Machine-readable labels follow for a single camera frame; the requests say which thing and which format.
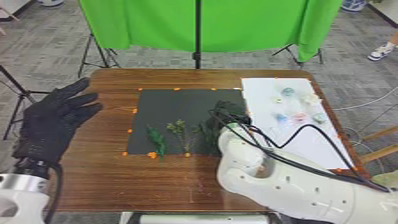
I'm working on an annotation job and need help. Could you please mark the white floor cable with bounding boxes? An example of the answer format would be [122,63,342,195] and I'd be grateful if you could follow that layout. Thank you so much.
[330,87,398,112]

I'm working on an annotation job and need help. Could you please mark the blue flower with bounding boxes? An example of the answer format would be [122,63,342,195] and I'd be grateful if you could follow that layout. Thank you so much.
[278,87,298,98]
[273,113,291,124]

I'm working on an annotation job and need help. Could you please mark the white sheet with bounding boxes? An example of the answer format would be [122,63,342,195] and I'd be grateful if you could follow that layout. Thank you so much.
[239,77,357,170]

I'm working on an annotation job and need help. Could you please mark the person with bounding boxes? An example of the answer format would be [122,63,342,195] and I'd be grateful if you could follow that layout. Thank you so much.
[366,31,398,62]

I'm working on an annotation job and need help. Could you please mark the dark green sprig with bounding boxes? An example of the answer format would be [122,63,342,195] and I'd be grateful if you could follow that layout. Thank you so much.
[197,120,222,153]

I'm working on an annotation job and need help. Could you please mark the yellow-green sprig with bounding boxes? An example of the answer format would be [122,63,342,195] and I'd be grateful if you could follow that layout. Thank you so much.
[163,119,197,155]

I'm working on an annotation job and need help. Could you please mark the pink flower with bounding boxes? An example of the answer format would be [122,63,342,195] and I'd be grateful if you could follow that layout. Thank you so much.
[291,112,310,123]

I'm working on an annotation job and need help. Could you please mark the pale grey bar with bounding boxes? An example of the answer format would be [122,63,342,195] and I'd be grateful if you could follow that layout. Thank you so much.
[119,212,280,224]

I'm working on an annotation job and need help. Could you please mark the black backdrop stand pole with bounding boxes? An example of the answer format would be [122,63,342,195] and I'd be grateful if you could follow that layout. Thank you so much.
[191,0,204,70]

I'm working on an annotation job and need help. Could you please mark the wooden chair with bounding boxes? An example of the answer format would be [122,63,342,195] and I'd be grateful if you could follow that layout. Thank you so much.
[353,125,398,165]

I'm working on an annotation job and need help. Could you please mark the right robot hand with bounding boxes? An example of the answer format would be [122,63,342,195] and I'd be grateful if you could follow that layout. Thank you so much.
[202,99,254,127]

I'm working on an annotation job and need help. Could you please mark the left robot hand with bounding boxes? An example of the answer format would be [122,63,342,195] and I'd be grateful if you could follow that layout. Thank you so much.
[10,77,104,168]

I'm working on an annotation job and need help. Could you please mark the dark mat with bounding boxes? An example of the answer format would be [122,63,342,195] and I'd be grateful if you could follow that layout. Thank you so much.
[124,88,248,157]

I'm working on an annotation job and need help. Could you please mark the black tripod stand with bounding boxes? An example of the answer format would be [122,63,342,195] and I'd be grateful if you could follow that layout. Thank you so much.
[270,43,326,66]
[0,64,53,141]
[76,33,122,79]

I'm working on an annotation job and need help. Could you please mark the pale green flower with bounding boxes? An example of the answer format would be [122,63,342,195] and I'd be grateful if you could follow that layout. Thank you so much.
[310,112,328,124]

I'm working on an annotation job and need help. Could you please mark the black cable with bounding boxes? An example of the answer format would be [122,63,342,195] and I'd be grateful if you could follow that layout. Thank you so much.
[207,109,394,194]

